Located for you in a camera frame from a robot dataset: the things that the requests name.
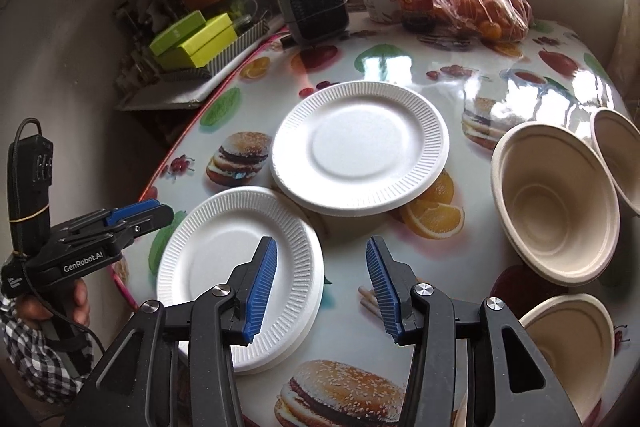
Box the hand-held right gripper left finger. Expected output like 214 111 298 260
62 236 279 427

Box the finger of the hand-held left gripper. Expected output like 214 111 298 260
55 205 176 260
56 200 162 240

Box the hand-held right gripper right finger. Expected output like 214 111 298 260
366 235 583 427

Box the white foam plate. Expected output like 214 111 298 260
270 81 450 217
156 187 326 375

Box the beige paper bowl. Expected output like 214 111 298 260
517 293 616 425
590 108 640 218
490 122 621 286

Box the person's left hand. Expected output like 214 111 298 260
14 279 92 328

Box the grey side shelf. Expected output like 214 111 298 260
114 72 216 112

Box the bright green box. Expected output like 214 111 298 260
160 13 238 68

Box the dark green box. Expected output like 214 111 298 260
149 11 207 56

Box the striped grey box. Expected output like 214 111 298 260
202 19 271 78

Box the small grey heater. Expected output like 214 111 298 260
276 0 350 45

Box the pile of oranges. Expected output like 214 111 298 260
435 0 531 42

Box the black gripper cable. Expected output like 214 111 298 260
12 118 108 355

